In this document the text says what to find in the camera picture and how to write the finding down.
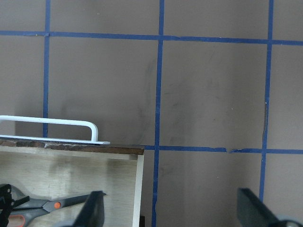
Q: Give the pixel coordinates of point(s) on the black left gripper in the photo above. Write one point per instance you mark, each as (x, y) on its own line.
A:
(7, 203)

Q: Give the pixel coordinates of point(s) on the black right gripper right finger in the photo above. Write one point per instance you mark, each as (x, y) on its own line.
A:
(251, 211)

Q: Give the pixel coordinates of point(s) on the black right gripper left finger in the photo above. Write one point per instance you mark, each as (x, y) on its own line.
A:
(92, 213)

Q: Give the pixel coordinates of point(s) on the grey orange scissors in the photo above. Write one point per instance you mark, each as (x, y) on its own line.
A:
(24, 214)

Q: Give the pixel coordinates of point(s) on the wooden drawer with white handle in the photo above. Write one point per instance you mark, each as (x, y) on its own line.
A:
(49, 168)

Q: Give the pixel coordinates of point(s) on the dark wooden drawer cabinet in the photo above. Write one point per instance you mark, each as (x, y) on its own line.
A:
(142, 221)

